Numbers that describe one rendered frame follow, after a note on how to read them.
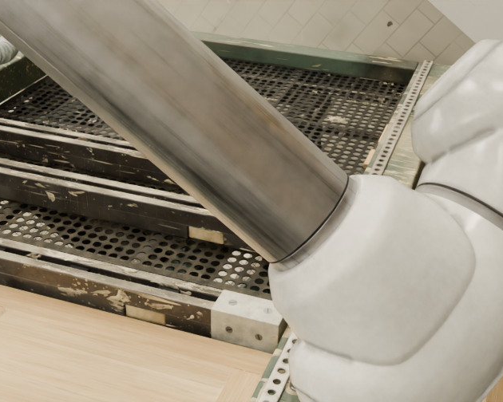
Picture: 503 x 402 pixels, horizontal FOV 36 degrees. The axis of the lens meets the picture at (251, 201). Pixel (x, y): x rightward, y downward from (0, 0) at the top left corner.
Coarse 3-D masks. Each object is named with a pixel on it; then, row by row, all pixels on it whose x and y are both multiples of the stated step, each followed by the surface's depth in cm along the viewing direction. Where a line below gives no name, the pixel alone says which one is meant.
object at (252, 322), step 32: (0, 256) 149; (32, 256) 151; (64, 256) 149; (32, 288) 149; (64, 288) 146; (96, 288) 143; (128, 288) 141; (160, 288) 142; (192, 288) 141; (192, 320) 139; (224, 320) 136; (256, 320) 134
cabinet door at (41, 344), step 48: (0, 288) 149; (0, 336) 137; (48, 336) 138; (96, 336) 138; (144, 336) 138; (192, 336) 138; (0, 384) 127; (48, 384) 127; (96, 384) 127; (144, 384) 128; (192, 384) 128; (240, 384) 128
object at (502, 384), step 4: (500, 380) 198; (496, 384) 195; (500, 384) 196; (496, 388) 194; (500, 388) 195; (492, 392) 192; (496, 392) 193; (500, 392) 194; (488, 396) 190; (492, 396) 191; (496, 396) 192; (500, 396) 193; (484, 400) 189; (488, 400) 189; (492, 400) 190; (496, 400) 191; (500, 400) 192
